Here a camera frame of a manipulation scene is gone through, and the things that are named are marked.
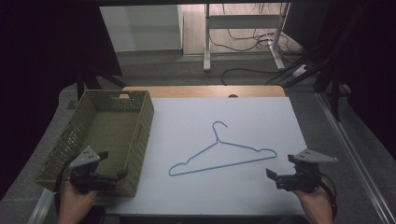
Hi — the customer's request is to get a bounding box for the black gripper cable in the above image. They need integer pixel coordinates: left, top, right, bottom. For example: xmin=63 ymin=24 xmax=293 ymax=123
xmin=318 ymin=177 xmax=339 ymax=222
xmin=53 ymin=160 xmax=76 ymax=217

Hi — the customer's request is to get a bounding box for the black floor cable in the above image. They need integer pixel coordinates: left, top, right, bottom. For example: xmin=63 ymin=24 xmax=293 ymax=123
xmin=220 ymin=67 xmax=283 ymax=87

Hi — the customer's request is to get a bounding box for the person's left hand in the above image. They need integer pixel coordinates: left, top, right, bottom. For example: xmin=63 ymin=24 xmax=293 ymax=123
xmin=57 ymin=181 xmax=101 ymax=224

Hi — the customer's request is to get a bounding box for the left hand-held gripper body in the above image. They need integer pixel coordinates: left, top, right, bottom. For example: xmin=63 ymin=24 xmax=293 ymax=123
xmin=68 ymin=146 xmax=120 ymax=194

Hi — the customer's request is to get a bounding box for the tangle of black cables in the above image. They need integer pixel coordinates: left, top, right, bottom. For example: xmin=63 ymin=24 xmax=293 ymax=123
xmin=208 ymin=3 xmax=302 ymax=54

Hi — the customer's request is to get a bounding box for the aluminium rail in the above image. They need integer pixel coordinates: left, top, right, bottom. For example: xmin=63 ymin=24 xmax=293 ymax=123
xmin=27 ymin=188 xmax=56 ymax=224
xmin=315 ymin=91 xmax=396 ymax=224

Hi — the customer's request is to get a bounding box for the white desk frame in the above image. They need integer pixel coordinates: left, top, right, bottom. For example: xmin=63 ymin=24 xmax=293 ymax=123
xmin=203 ymin=3 xmax=292 ymax=73

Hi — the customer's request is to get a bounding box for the olive green plastic basket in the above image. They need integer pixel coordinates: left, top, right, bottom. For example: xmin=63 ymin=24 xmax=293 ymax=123
xmin=34 ymin=89 xmax=155 ymax=198

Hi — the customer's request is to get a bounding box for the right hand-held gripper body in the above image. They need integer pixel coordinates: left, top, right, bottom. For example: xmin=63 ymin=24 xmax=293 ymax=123
xmin=275 ymin=148 xmax=339 ymax=194

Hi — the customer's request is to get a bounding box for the white table sheet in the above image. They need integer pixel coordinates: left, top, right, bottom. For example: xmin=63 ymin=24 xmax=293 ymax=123
xmin=102 ymin=96 xmax=310 ymax=217

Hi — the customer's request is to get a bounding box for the black metal stand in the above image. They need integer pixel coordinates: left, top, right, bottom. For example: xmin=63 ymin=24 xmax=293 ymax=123
xmin=281 ymin=3 xmax=368 ymax=122

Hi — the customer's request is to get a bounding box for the wooden table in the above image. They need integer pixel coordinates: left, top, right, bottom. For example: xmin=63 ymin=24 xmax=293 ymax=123
xmin=122 ymin=85 xmax=287 ymax=99

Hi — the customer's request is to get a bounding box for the white power strip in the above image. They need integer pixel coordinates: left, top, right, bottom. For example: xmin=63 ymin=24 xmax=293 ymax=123
xmin=291 ymin=63 xmax=310 ymax=78

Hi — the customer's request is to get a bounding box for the person's right hand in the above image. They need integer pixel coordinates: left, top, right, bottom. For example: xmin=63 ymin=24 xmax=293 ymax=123
xmin=291 ymin=186 xmax=334 ymax=224

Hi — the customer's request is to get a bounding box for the white panel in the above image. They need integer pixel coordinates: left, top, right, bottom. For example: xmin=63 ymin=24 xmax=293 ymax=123
xmin=99 ymin=4 xmax=184 ymax=53

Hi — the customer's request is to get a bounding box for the blue wire clothes hanger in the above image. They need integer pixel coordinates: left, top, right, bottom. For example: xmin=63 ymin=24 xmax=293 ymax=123
xmin=168 ymin=120 xmax=278 ymax=177

